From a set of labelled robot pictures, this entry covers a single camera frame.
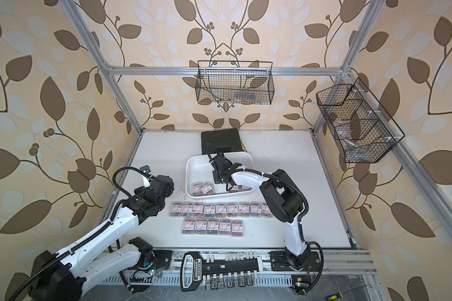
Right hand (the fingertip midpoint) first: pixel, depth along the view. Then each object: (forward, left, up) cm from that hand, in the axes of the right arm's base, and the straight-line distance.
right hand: (222, 175), depth 97 cm
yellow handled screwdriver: (-51, -43, -3) cm, 66 cm away
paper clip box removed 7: (-19, -10, -1) cm, 21 cm away
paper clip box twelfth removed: (-26, +4, -1) cm, 27 cm away
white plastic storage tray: (-1, +12, 0) cm, 12 cm away
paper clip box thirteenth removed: (-27, -1, -1) cm, 27 cm away
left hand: (-10, +29, +12) cm, 33 cm away
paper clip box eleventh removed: (-26, +9, -1) cm, 28 cm away
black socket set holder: (-42, -6, -1) cm, 42 cm away
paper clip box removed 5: (-19, 0, -1) cm, 19 cm away
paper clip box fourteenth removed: (-27, -7, -1) cm, 28 cm away
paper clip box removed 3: (-18, +11, -1) cm, 21 cm away
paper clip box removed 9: (-25, +14, -1) cm, 29 cm away
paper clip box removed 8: (-20, -21, -1) cm, 29 cm away
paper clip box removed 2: (-18, +16, -2) cm, 24 cm away
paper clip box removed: (-17, +21, -1) cm, 28 cm away
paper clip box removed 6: (-19, -5, -1) cm, 20 cm away
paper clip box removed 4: (-19, +6, 0) cm, 20 cm away
